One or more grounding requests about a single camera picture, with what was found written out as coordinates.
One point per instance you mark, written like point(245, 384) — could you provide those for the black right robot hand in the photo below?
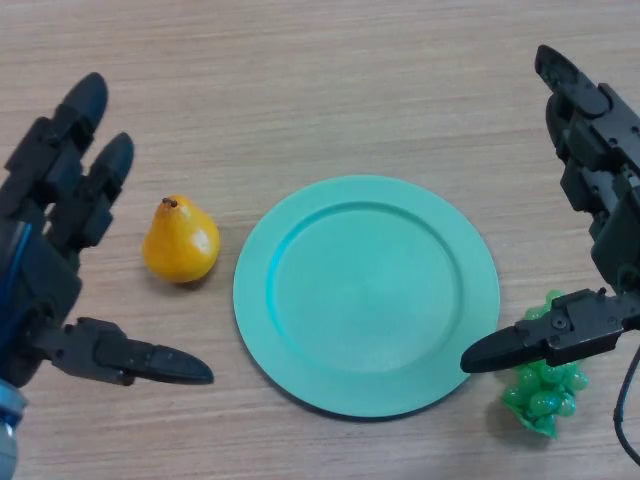
point(600, 165)

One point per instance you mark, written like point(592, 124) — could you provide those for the green round plate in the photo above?
point(365, 300)

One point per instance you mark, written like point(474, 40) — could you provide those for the yellow pear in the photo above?
point(180, 245)

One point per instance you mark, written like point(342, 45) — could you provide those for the green grapes bunch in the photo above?
point(542, 400)

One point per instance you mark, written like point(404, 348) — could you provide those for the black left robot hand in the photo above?
point(35, 260)

